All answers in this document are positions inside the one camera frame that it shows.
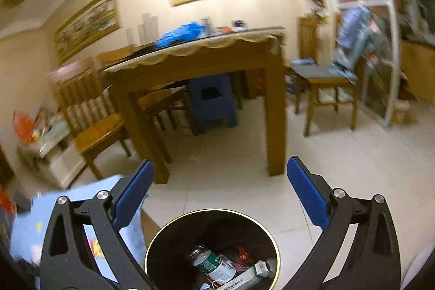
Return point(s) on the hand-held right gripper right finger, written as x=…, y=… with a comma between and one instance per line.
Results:
x=307, y=195

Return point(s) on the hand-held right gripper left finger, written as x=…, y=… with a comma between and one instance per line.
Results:
x=134, y=195

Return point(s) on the black trash bin gold rim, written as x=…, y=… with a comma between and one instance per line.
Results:
x=170, y=242

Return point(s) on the red snack packet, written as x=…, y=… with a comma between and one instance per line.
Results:
x=243, y=256

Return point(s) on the white green toothpaste box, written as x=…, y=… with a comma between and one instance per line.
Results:
x=249, y=276

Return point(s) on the clear bottle green white label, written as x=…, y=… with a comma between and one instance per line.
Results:
x=212, y=266

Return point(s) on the white glass-top coffee table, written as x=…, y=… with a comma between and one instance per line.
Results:
x=57, y=161

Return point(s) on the wooden chair with cushion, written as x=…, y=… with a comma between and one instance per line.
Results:
x=326, y=86

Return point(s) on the blue cartoon printed tablecloth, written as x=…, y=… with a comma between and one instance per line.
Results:
x=29, y=229

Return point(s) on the blue plastic stool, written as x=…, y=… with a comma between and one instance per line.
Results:
x=210, y=113

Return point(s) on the white plastic bucket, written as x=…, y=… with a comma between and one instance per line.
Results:
x=401, y=113

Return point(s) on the grey seat cushion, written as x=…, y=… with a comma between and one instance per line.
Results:
x=319, y=71

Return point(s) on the orange plastic bag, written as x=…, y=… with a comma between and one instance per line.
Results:
x=23, y=127

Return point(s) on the wooden dining table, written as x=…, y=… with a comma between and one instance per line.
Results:
x=204, y=65

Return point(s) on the pile of light blue clothes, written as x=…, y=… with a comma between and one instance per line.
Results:
x=353, y=35

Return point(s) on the blue plastic bag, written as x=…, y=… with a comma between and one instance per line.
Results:
x=180, y=33

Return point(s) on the cream lace table cover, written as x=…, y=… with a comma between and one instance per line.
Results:
x=221, y=40

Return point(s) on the framed horse painting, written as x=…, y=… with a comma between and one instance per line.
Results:
x=88, y=21

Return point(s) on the grey thermos bottle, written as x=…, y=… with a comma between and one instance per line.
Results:
x=206, y=25

